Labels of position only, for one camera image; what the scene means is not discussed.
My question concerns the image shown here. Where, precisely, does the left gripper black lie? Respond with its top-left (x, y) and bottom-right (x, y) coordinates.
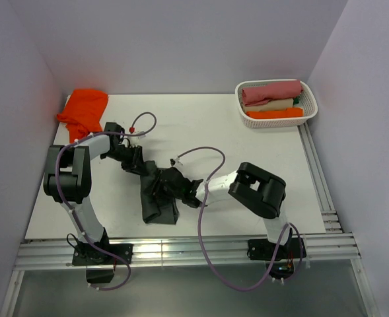
top-left (102, 144), bottom-right (148, 176)

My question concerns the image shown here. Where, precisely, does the dark grey t shirt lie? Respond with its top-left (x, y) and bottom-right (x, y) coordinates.
top-left (140, 160), bottom-right (179, 225)

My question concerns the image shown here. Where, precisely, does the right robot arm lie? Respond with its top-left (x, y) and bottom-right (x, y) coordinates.
top-left (141, 162), bottom-right (306, 262)

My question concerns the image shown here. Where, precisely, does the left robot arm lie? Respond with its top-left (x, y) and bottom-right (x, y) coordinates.
top-left (43, 122), bottom-right (147, 265)

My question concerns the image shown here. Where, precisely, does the rolled pink t shirt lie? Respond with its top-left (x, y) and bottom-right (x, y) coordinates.
top-left (241, 80), bottom-right (303, 105)

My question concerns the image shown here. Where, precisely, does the rolled beige t shirt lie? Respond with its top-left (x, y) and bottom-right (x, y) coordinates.
top-left (241, 98), bottom-right (293, 113)

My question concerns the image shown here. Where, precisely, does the rolled orange t shirt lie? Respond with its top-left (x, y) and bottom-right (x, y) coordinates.
top-left (246, 108), bottom-right (303, 120)

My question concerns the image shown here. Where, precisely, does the white plastic basket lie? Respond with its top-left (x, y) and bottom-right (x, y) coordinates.
top-left (234, 79), bottom-right (318, 128)

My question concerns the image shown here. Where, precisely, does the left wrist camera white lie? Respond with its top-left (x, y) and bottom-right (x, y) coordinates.
top-left (125, 126), bottom-right (146, 147)

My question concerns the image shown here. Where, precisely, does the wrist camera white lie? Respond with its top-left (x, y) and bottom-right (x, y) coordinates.
top-left (170, 157), bottom-right (184, 170)
top-left (125, 126), bottom-right (146, 147)

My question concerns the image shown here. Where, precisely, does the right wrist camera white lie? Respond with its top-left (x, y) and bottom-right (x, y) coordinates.
top-left (170, 157), bottom-right (184, 170)

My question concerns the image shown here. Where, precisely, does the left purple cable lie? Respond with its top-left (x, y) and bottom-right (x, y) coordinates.
top-left (53, 112), bottom-right (158, 292)

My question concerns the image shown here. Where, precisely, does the purple cable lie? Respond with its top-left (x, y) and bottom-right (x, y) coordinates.
top-left (53, 112), bottom-right (158, 292)
top-left (174, 147), bottom-right (304, 292)

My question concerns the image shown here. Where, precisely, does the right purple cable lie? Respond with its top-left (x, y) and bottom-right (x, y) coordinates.
top-left (174, 147), bottom-right (304, 292)

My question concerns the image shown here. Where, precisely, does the aluminium rail frame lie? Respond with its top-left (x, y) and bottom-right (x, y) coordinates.
top-left (0, 124), bottom-right (380, 316)

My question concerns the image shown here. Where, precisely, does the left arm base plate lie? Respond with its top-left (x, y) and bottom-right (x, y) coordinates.
top-left (72, 243), bottom-right (133, 284)

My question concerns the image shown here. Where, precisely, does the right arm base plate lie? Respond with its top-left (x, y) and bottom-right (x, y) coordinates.
top-left (244, 237), bottom-right (308, 281)

